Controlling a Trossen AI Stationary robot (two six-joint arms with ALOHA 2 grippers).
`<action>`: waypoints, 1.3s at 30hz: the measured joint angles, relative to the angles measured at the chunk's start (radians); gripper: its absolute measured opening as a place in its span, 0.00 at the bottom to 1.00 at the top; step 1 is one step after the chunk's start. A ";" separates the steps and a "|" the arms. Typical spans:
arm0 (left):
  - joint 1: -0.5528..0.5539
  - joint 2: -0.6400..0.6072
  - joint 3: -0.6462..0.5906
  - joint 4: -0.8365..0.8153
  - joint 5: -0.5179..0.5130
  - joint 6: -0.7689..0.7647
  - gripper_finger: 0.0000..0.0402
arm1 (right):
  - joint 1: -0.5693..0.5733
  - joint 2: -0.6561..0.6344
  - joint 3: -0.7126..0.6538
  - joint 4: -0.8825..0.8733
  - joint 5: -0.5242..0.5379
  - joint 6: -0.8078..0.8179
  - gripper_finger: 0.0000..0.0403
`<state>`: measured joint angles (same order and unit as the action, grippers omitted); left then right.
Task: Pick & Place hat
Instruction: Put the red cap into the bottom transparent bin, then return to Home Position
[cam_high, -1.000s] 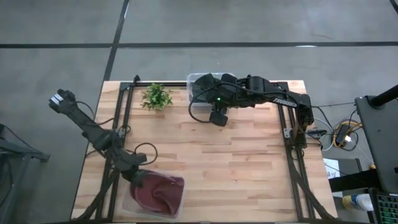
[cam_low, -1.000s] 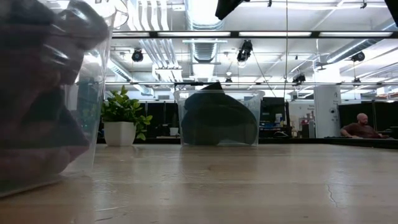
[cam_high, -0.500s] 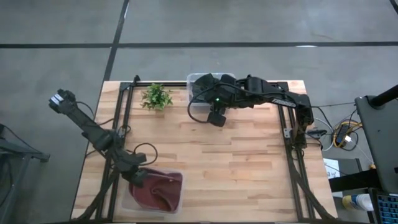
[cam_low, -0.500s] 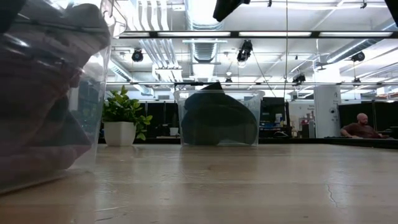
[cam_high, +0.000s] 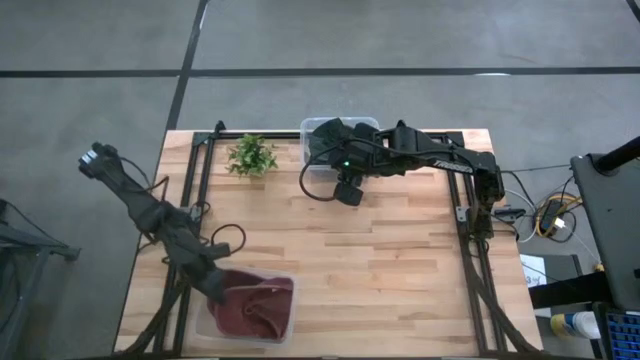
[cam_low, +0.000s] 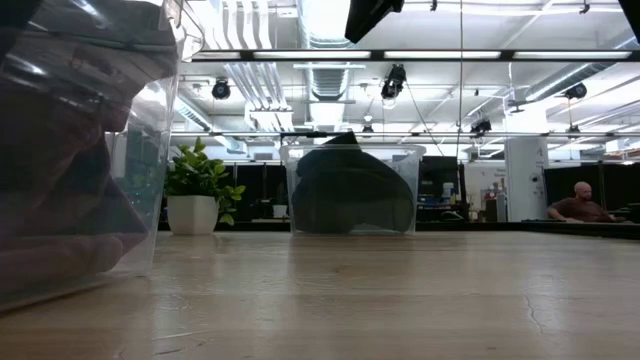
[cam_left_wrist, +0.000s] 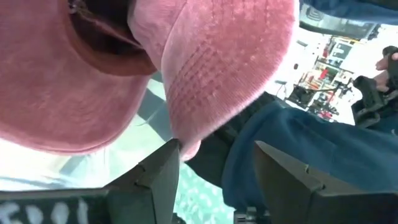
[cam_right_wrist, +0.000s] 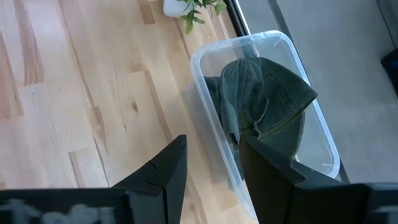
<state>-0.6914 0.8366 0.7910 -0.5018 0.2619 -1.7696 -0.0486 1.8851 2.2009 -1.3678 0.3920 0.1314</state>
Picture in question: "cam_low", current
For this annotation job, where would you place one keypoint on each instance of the white building column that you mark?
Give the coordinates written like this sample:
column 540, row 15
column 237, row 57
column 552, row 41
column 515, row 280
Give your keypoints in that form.
column 525, row 180

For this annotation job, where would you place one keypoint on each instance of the black hanging spotlight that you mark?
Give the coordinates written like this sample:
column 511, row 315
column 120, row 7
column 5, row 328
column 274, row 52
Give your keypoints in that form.
column 480, row 126
column 575, row 91
column 220, row 89
column 394, row 81

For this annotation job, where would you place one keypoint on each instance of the black overhead beam with lights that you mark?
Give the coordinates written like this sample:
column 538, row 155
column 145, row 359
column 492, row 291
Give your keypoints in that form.
column 375, row 55

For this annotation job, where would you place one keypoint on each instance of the ceiling vent grille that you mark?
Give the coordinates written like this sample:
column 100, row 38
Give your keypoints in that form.
column 328, row 82

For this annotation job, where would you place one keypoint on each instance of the small clear plastic bin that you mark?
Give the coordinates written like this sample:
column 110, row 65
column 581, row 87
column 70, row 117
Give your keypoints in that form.
column 410, row 160

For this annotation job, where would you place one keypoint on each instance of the round silver air duct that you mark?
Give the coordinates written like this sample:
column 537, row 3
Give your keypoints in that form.
column 325, row 25

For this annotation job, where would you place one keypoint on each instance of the black aluminium table frame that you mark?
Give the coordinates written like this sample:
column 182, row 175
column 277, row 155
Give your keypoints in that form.
column 500, row 228

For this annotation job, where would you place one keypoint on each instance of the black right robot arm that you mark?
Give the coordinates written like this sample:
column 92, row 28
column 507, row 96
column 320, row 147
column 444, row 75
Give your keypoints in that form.
column 631, row 11

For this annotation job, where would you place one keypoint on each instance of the black ceiling track rail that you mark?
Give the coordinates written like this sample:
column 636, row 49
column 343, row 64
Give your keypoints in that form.
column 450, row 134

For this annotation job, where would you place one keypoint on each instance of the dark green bucket hat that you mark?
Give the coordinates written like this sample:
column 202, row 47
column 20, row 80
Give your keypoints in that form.
column 350, row 195

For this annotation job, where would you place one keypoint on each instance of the person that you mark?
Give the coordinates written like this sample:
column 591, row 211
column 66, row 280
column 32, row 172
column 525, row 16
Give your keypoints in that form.
column 582, row 207

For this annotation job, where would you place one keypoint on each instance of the large clear plastic bin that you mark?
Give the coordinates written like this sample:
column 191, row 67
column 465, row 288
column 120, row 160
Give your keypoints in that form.
column 162, row 150

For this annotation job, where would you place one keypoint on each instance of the green potted plant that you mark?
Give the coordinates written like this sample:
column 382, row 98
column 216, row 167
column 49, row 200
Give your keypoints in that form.
column 195, row 200

